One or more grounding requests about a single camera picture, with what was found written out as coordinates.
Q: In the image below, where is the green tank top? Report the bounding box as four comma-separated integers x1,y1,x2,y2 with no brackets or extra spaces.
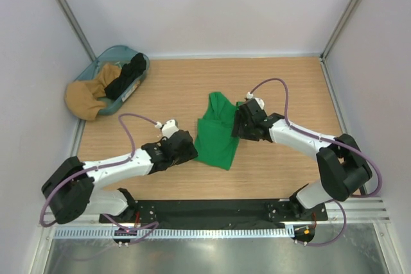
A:
195,92,240,171

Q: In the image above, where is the black tank top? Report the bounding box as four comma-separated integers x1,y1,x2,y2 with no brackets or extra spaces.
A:
105,53,146,100

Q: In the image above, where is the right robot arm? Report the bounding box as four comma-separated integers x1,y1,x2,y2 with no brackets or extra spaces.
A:
232,98,372,220

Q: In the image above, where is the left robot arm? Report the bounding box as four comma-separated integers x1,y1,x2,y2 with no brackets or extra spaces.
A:
40,129,198,227

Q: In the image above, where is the tan tank top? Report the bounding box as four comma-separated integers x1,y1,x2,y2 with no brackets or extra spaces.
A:
64,63,121,121

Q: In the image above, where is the blue plastic basket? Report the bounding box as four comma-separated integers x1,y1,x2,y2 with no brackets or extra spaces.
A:
74,45,150,117

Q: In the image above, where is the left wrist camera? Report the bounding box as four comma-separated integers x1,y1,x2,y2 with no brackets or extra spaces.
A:
155,119,179,138

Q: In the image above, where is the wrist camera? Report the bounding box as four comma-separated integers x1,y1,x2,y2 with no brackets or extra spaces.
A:
245,92,265,110
155,119,179,138

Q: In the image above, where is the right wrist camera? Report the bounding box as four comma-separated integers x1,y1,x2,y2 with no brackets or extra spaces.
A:
245,92,265,110

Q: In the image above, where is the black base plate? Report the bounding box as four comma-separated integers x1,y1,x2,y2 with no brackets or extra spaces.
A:
111,199,328,230

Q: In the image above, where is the white slotted cable duct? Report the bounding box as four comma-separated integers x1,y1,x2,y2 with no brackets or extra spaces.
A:
54,225,294,239

